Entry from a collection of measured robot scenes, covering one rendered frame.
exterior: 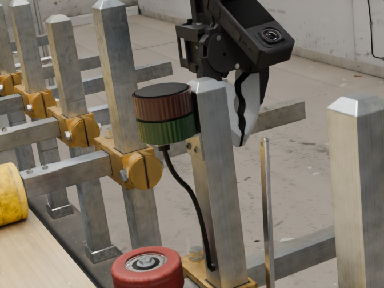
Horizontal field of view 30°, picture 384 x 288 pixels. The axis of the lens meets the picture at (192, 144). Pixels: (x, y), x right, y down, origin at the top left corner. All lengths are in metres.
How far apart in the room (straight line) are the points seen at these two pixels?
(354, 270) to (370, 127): 0.12
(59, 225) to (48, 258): 0.60
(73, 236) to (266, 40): 0.77
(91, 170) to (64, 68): 0.24
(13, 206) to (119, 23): 0.28
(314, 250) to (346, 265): 0.34
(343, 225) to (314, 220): 2.44
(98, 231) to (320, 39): 4.55
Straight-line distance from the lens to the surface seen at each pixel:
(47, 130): 1.25
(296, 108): 1.16
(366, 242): 0.55
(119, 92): 0.96
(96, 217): 1.28
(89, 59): 1.79
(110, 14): 0.95
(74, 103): 1.21
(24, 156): 1.74
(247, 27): 0.78
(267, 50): 0.76
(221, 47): 0.82
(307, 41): 5.88
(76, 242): 1.40
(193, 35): 0.84
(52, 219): 1.52
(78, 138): 1.20
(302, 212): 3.08
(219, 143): 0.75
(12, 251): 0.93
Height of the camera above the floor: 1.28
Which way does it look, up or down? 18 degrees down
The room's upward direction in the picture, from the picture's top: 8 degrees counter-clockwise
